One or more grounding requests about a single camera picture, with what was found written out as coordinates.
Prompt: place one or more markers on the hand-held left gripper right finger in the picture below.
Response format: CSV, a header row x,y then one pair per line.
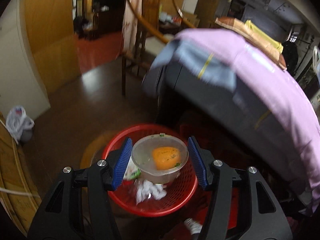
x,y
197,165

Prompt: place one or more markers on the yellow blanket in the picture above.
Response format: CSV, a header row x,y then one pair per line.
x,y
265,38

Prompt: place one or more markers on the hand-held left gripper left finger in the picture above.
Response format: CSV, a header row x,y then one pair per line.
x,y
122,165

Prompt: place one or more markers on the white paper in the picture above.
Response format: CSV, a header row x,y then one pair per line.
x,y
150,191

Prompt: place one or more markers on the brown beige pillow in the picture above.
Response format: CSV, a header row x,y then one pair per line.
x,y
240,27

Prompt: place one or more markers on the orange wooden door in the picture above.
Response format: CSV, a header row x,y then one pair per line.
x,y
50,30

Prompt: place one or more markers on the small grey bin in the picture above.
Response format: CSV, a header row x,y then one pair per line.
x,y
26,136

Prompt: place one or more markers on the white plastic bag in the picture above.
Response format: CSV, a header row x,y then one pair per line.
x,y
17,122

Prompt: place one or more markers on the black hanging coat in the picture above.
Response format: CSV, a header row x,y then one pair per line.
x,y
290,55

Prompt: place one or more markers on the clear plastic bowl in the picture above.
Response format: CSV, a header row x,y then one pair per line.
x,y
143,155

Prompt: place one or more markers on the light wooden board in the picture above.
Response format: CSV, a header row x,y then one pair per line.
x,y
15,175

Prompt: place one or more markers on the curved wooden chair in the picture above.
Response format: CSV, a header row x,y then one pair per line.
x,y
150,27

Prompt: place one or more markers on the red white door curtain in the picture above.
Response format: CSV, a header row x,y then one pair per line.
x,y
130,25

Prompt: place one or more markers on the green white snack packet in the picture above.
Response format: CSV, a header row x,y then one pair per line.
x,y
132,172

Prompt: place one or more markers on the orange food piece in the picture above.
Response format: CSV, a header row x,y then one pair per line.
x,y
166,158

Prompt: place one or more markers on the blue grey cloth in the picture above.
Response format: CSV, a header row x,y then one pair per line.
x,y
190,57

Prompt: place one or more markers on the red plastic mesh basket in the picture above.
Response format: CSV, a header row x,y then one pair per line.
x,y
175,200

